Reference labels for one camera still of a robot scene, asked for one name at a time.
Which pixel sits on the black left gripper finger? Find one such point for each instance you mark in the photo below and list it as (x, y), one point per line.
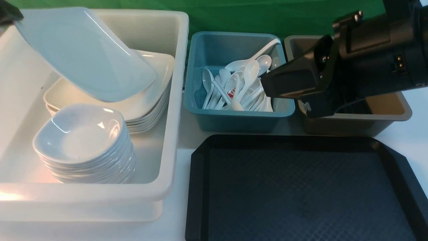
(9, 14)

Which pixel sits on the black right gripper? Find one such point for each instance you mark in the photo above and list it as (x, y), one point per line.
(314, 78)

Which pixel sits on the large white square plate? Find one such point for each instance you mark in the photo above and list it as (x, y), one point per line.
(82, 49)

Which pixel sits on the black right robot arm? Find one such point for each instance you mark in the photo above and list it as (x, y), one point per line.
(365, 57)

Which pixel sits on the brown plastic chopstick bin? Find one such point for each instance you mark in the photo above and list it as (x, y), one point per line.
(368, 117)

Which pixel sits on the green cloth backdrop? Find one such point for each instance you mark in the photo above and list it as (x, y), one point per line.
(278, 17)

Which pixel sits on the pile of white soup spoons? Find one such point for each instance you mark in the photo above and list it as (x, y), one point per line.
(238, 86)

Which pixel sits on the black serving tray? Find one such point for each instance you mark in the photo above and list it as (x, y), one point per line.
(302, 188)

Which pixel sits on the blue plastic spoon bin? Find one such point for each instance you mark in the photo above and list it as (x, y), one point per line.
(214, 50)

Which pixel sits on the large white plastic tub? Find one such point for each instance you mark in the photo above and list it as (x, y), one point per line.
(29, 192)

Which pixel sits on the stack of white bowls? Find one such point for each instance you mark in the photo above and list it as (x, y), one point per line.
(85, 143)

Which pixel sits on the stack of white square plates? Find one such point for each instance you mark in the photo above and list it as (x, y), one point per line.
(141, 112)

